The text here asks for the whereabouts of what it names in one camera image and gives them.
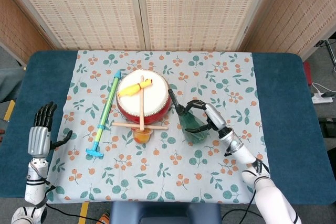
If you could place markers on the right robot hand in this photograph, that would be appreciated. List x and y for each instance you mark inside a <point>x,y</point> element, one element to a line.
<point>216,119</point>

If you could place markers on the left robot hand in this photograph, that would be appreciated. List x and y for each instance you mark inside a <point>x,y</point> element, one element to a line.
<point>39,140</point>

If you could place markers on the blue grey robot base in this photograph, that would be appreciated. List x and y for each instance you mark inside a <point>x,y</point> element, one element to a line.
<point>165,213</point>

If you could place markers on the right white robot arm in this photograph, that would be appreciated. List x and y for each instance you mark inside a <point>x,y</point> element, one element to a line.
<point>262,182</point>

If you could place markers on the floral fruit print tablecloth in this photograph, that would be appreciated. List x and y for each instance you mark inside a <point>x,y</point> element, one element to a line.
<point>183,169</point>

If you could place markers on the red toy drum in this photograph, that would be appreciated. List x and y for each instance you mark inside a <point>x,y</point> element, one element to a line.
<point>157,95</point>

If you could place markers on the green blue water pump toy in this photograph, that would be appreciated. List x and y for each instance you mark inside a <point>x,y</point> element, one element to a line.
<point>106,108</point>

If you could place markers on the plain wooden drumstick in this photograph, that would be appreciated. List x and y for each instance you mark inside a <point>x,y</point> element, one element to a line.
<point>141,108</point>

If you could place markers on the orange jelly cup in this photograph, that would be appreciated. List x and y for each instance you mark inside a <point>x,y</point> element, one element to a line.
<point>140,137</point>

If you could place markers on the wooden drumstick with grooved end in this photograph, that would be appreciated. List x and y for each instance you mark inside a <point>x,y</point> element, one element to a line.
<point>123,124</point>

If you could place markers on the red flat object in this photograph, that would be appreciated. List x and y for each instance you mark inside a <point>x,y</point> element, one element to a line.
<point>307,73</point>

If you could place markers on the white power strip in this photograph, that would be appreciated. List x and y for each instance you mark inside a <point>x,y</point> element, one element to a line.
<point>321,100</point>

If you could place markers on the woven folding screen panel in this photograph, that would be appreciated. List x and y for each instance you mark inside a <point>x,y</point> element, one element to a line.
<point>194,9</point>
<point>296,19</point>
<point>84,9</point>
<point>15,32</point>

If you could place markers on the black box on floor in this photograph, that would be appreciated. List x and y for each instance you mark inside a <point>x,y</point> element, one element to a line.
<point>328,127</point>

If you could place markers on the metal stand frame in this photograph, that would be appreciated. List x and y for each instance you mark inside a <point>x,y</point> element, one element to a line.
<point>329,51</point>

